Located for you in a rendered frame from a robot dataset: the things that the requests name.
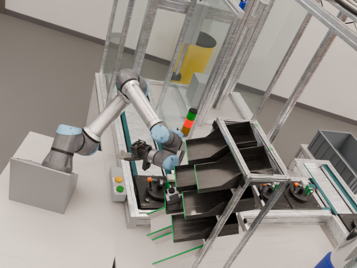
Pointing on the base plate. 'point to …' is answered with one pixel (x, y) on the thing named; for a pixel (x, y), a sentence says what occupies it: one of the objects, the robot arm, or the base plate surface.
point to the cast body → (173, 195)
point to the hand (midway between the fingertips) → (126, 150)
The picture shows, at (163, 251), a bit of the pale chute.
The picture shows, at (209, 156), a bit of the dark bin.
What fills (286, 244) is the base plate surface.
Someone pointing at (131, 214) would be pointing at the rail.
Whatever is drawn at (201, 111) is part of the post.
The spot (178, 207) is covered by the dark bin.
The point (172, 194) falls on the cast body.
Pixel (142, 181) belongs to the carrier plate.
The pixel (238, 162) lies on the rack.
